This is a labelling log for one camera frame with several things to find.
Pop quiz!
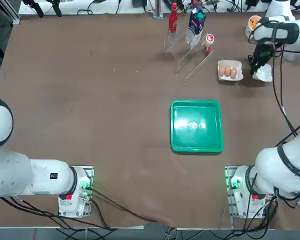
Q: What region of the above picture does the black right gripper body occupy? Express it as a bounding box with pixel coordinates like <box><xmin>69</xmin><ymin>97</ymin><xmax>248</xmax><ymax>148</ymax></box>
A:
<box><xmin>252</xmin><ymin>43</ymin><xmax>276</xmax><ymax>65</ymax></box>

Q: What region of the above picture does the white egg box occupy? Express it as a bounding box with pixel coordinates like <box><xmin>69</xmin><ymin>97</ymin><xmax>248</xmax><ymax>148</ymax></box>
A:
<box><xmin>216</xmin><ymin>59</ymin><xmax>245</xmax><ymax>82</ymax></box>

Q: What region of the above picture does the white cup of orange snacks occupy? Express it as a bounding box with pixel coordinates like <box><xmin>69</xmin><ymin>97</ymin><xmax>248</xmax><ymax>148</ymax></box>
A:
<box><xmin>244</xmin><ymin>15</ymin><xmax>262</xmax><ymax>39</ymax></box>

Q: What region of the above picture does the clear plastic cup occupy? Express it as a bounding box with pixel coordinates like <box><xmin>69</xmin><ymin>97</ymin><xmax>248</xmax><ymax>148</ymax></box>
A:
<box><xmin>282</xmin><ymin>47</ymin><xmax>297</xmax><ymax>62</ymax></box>

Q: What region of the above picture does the white bottle with red cap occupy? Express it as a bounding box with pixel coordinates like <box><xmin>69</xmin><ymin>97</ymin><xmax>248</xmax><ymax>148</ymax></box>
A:
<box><xmin>202</xmin><ymin>33</ymin><xmax>215</xmax><ymax>54</ymax></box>

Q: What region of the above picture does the clear acrylic stepped shelf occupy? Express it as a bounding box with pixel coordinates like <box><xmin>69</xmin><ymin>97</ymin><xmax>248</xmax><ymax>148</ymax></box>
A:
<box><xmin>162</xmin><ymin>27</ymin><xmax>215</xmax><ymax>83</ymax></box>

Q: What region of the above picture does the blue carton with green cap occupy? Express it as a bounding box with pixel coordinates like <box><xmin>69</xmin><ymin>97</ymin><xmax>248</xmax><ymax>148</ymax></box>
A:
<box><xmin>184</xmin><ymin>6</ymin><xmax>207</xmax><ymax>50</ymax></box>

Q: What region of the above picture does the green plastic tray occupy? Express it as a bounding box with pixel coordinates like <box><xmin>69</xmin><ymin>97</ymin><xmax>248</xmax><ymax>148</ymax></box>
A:
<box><xmin>170</xmin><ymin>99</ymin><xmax>225</xmax><ymax>154</ymax></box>

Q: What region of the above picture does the tall slim red bottle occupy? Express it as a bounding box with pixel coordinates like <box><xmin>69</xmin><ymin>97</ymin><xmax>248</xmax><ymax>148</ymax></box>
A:
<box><xmin>167</xmin><ymin>1</ymin><xmax>179</xmax><ymax>35</ymax></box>

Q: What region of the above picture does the aluminium frame rail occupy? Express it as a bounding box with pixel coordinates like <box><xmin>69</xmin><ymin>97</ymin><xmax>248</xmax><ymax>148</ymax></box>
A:
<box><xmin>3</xmin><ymin>0</ymin><xmax>21</xmax><ymax>25</ymax></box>

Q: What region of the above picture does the aluminium camera post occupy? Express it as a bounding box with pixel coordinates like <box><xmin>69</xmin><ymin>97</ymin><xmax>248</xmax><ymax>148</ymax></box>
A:
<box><xmin>152</xmin><ymin>0</ymin><xmax>164</xmax><ymax>19</ymax></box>

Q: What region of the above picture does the black cable across table edge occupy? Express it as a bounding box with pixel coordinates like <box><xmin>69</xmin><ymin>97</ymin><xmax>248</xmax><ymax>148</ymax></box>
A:
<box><xmin>89</xmin><ymin>188</ymin><xmax>161</xmax><ymax>223</ymax></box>

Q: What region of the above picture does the black cable bundle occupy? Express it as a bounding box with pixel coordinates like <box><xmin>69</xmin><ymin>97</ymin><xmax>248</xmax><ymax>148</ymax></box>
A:
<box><xmin>0</xmin><ymin>196</ymin><xmax>116</xmax><ymax>230</ymax></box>

